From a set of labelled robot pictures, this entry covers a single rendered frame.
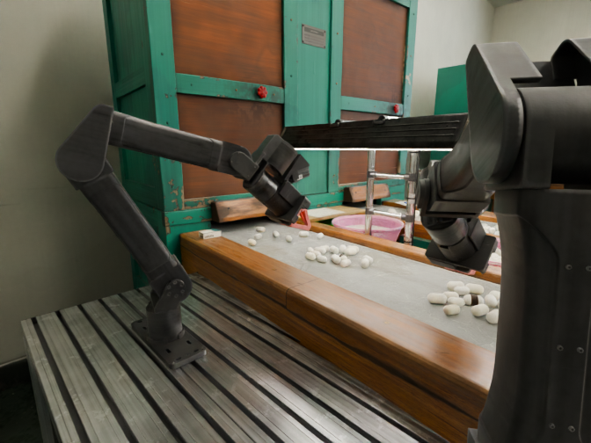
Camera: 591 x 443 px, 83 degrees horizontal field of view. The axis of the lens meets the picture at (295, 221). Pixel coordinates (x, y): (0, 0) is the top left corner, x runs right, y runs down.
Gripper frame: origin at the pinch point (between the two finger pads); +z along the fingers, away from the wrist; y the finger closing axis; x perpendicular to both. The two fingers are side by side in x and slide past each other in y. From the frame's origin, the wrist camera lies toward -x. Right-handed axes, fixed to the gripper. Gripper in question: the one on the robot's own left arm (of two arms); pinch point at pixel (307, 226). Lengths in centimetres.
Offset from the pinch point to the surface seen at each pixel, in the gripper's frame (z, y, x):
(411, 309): 9.6, -27.3, 7.3
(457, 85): 162, 103, -235
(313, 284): 0.2, -10.7, 12.0
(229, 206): 3.7, 45.4, -1.2
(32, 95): -59, 124, -2
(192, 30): -38, 51, -39
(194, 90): -27, 50, -25
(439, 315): 11.1, -31.9, 6.1
